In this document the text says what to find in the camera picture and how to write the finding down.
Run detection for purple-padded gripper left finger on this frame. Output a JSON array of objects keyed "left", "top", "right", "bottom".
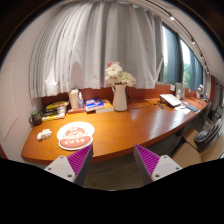
[{"left": 45, "top": 145, "right": 93, "bottom": 186}]

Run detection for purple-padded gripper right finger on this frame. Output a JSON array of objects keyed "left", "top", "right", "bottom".
[{"left": 134, "top": 145, "right": 181, "bottom": 185}]

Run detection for round cartoon mouse pad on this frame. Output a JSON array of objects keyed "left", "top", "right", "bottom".
[{"left": 57, "top": 121, "right": 95, "bottom": 151}]

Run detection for wooden chair with cushion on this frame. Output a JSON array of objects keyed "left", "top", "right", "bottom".
[{"left": 173, "top": 120, "right": 224, "bottom": 168}]

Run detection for stack of books left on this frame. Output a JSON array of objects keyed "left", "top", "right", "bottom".
[{"left": 41, "top": 101, "right": 69, "bottom": 121}]

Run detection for dark green mug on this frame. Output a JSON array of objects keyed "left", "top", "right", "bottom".
[{"left": 29, "top": 110, "right": 42, "bottom": 126}]

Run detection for blue book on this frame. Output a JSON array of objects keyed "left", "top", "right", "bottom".
[{"left": 85, "top": 98, "right": 104, "bottom": 112}]

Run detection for clear sanitizer bottle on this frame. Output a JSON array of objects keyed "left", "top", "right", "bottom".
[{"left": 78, "top": 92, "right": 84, "bottom": 108}]

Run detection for yellow-edged book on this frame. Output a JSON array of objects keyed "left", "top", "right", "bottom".
[{"left": 97, "top": 99, "right": 114, "bottom": 113}]

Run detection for silver laptop on stand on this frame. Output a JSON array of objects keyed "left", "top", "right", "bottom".
[{"left": 160, "top": 94, "right": 181, "bottom": 107}]

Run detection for white ceramic vase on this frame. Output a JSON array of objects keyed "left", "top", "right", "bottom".
[{"left": 112, "top": 85, "right": 127, "bottom": 112}]

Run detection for dark grey curtain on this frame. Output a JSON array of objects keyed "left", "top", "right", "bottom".
[{"left": 160, "top": 25, "right": 203, "bottom": 90}]

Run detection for white flower bouquet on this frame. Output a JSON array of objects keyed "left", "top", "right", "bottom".
[{"left": 105, "top": 62, "right": 136, "bottom": 87}]

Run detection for white curtain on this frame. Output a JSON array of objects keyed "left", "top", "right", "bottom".
[{"left": 29, "top": 0, "right": 163, "bottom": 98}]

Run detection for black cable on desk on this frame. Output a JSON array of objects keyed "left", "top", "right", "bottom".
[{"left": 126, "top": 87, "right": 161, "bottom": 110}]

